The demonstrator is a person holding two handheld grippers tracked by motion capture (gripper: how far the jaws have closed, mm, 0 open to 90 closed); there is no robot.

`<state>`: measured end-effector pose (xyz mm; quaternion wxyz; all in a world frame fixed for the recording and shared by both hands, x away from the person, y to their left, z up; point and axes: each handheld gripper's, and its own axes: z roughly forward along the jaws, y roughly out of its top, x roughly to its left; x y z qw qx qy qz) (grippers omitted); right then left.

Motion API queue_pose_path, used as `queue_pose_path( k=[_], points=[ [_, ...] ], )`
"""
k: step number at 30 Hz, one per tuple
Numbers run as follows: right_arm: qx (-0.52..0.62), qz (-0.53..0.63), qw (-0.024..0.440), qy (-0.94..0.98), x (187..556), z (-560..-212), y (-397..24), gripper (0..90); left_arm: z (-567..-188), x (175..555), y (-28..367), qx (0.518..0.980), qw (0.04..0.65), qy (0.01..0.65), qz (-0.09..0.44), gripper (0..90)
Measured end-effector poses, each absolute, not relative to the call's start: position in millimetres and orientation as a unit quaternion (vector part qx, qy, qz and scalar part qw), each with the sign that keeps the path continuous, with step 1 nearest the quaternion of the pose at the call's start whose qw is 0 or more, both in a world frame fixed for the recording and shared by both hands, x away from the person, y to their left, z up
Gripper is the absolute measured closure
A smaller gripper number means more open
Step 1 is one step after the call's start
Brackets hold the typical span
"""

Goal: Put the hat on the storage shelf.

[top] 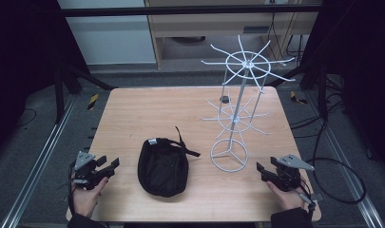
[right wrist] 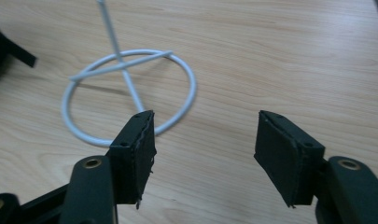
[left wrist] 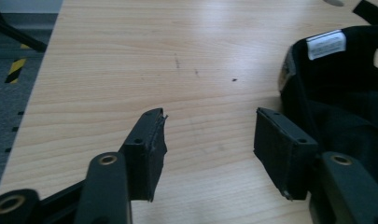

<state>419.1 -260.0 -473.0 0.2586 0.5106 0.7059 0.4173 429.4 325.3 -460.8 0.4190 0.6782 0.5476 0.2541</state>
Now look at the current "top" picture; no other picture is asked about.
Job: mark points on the black tripod stand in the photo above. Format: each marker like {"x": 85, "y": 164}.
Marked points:
{"x": 321, "y": 91}
{"x": 58, "y": 95}

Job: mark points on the small black disc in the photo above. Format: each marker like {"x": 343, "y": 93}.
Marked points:
{"x": 225, "y": 99}

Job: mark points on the yellow black tape strip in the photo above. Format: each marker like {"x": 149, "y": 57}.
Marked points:
{"x": 297, "y": 98}
{"x": 92, "y": 102}

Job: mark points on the light wooden desk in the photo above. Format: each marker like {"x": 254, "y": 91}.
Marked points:
{"x": 212, "y": 25}

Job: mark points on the aluminium floor rail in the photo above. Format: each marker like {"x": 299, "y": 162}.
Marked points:
{"x": 348, "y": 171}
{"x": 38, "y": 167}

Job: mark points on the person's left hand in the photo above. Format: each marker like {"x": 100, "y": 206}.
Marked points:
{"x": 85, "y": 200}

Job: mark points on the black horizontal bar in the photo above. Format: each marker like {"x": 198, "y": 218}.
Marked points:
{"x": 180, "y": 10}

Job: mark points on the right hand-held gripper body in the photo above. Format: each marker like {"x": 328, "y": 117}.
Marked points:
{"x": 288, "y": 175}

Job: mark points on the white cabinet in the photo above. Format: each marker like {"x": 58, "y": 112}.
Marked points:
{"x": 111, "y": 34}

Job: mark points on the black cap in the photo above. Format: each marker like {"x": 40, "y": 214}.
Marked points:
{"x": 163, "y": 169}

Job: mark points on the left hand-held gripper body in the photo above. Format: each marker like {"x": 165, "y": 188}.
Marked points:
{"x": 85, "y": 172}

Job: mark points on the black curtain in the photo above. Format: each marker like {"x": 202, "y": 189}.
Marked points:
{"x": 364, "y": 63}
{"x": 22, "y": 47}

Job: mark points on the person's right hand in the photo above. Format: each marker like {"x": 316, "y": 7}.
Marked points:
{"x": 288, "y": 199}

